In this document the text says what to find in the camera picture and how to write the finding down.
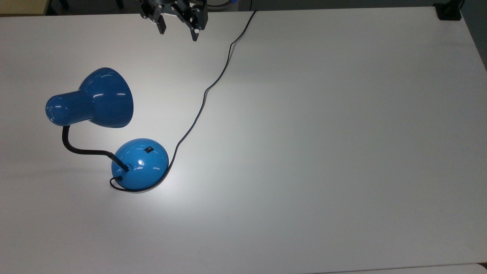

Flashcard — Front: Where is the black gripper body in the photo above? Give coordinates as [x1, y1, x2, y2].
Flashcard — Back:
[138, 0, 208, 30]

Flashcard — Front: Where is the blue desk lamp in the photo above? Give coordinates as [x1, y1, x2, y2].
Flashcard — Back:
[45, 67, 169, 191]

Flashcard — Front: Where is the beige wooden board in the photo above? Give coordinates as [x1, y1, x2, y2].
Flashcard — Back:
[0, 0, 50, 16]

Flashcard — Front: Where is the black lamp power cable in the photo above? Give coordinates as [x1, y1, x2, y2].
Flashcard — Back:
[110, 11, 256, 193]

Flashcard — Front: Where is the black camera stand base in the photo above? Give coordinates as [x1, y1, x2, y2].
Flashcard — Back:
[434, 0, 463, 21]

